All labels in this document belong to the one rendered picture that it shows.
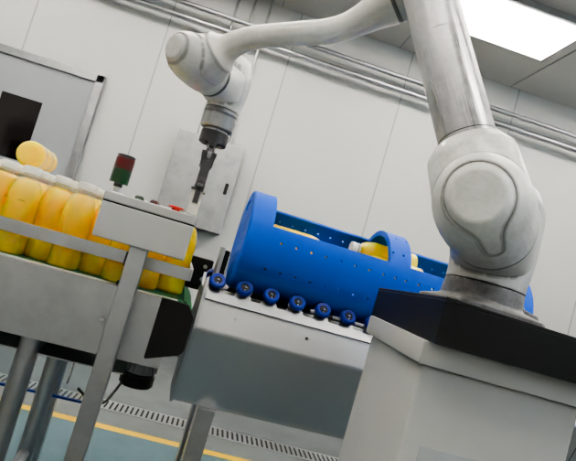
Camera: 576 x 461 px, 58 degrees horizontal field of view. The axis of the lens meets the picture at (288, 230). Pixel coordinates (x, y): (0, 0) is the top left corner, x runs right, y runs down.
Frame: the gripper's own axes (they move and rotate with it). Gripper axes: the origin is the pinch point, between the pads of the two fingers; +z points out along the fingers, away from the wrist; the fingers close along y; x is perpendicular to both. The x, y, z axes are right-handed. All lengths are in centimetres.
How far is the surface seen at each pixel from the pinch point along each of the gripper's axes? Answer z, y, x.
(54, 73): -97, 357, 149
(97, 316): 32.2, -13.9, 13.6
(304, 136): -112, 343, -82
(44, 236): 17.8, -11.7, 30.4
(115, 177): -3, 42, 27
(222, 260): 12.3, 4.0, -11.8
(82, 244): 17.3, -11.7, 21.8
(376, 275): 5, -6, -52
